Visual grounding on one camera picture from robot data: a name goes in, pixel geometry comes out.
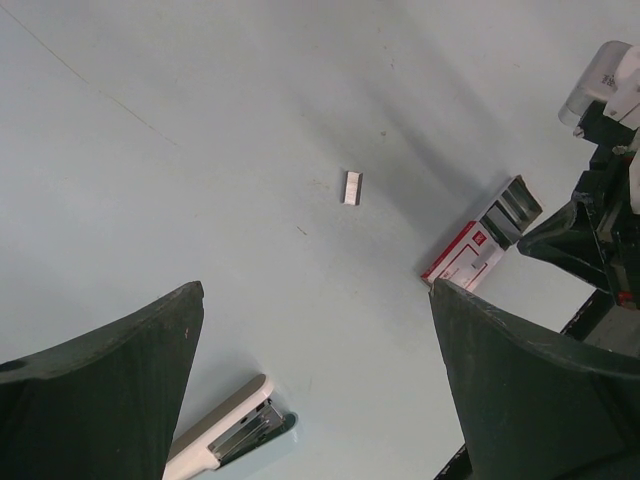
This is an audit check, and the grey staple strip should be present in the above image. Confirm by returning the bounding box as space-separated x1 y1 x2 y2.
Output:
342 171 363 206

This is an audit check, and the red white staple box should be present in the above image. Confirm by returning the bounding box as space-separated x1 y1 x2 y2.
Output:
421 175 543 292

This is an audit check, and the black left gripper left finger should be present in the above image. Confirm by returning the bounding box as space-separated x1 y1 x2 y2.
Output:
1 281 204 479

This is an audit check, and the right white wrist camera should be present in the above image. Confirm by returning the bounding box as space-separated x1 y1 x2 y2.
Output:
558 41 639 130

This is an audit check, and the light blue white stapler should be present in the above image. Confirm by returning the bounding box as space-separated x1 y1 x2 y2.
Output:
163 374 299 480

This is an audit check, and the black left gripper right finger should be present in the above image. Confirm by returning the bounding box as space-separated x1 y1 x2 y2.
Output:
431 280 639 479

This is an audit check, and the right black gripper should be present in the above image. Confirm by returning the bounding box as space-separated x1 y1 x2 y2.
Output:
517 102 639 310

